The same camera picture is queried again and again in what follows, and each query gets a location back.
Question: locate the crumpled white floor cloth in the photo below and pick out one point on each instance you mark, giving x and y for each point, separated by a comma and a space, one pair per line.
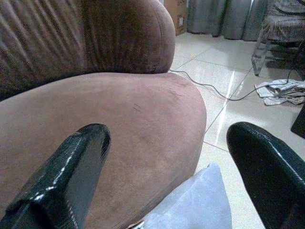
278, 95

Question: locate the grey pillow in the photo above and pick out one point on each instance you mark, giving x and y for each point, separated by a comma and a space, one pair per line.
195, 205

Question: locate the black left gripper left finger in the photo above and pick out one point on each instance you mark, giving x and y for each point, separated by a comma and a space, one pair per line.
59, 181

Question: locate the covered chair with clear legs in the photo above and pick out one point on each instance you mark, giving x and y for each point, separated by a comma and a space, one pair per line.
283, 23

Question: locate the brown round sofa chair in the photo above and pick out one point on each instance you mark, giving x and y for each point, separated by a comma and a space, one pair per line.
143, 107

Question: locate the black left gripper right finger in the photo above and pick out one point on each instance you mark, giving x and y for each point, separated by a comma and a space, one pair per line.
269, 171

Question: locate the grey curtain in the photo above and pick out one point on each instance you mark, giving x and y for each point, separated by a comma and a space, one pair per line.
205, 16

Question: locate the brown cardboard box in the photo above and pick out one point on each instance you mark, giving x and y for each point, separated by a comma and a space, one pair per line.
176, 12

